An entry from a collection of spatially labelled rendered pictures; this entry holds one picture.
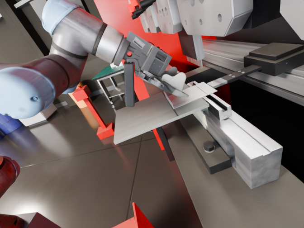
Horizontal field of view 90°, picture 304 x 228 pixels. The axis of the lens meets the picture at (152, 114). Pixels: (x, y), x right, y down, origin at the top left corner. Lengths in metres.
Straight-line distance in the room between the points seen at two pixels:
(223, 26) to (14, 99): 0.29
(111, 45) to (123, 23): 0.90
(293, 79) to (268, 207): 0.34
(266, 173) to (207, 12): 0.30
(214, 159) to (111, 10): 1.13
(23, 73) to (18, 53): 5.14
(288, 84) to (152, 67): 0.39
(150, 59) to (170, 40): 0.94
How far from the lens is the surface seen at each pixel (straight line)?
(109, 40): 0.37
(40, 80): 0.30
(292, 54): 0.55
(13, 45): 5.43
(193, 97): 0.45
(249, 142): 0.35
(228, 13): 0.20
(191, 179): 0.41
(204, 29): 0.25
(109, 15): 1.27
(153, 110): 0.45
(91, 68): 4.45
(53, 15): 0.39
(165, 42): 1.30
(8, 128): 5.91
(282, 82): 0.60
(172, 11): 0.38
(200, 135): 0.46
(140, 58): 0.39
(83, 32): 0.37
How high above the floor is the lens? 1.22
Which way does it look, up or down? 30 degrees down
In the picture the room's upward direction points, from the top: 23 degrees counter-clockwise
